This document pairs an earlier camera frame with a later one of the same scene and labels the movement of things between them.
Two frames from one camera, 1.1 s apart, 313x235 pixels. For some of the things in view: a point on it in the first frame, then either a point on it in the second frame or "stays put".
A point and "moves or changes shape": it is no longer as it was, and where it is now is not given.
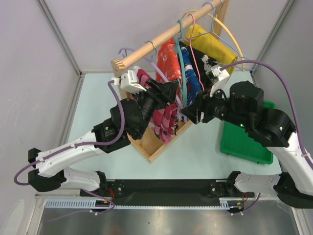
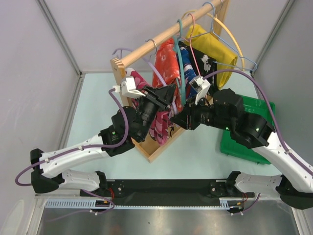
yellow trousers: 198,37 stays put
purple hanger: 163,75 to 149,64
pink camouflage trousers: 166,119 moves or changes shape
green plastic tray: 235,141 stays put
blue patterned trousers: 193,87 stays put
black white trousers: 201,63 stays put
